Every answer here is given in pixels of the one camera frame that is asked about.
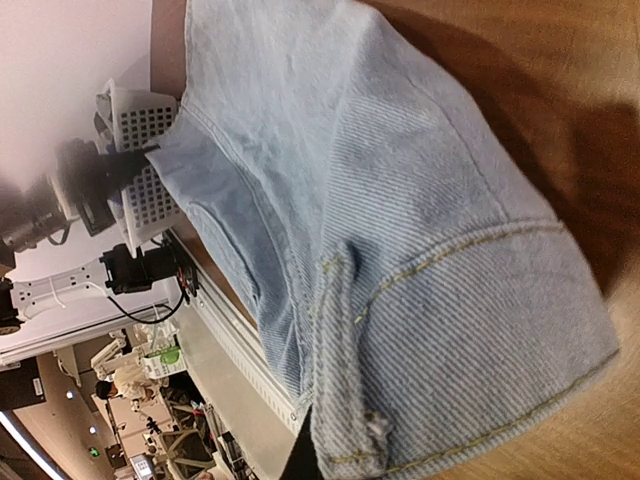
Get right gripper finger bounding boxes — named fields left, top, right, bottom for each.
left=282, top=406, right=324, bottom=480

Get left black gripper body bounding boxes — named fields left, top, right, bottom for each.
left=98, top=145, right=158, bottom=193

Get light blue denim garment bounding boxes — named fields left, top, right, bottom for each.
left=149, top=1, right=619, bottom=479

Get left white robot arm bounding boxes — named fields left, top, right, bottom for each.
left=1, top=140, right=199, bottom=335

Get white laundry basket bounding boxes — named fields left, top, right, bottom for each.
left=94, top=78, right=184, bottom=251

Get green and white box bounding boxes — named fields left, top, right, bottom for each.
left=142, top=346, right=187, bottom=380

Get person in background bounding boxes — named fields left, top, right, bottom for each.
left=95, top=365, right=155, bottom=403

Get front aluminium rail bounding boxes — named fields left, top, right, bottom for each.
left=164, top=230, right=302, bottom=433

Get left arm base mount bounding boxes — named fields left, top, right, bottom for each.
left=99, top=234, right=199, bottom=297

